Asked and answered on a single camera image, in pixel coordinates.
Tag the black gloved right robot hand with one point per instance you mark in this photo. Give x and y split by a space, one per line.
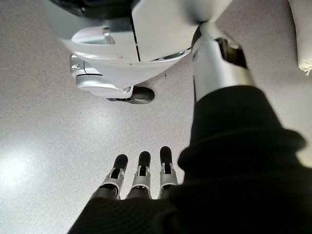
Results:
243 170

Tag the white cloth towel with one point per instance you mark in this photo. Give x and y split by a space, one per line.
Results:
303 34

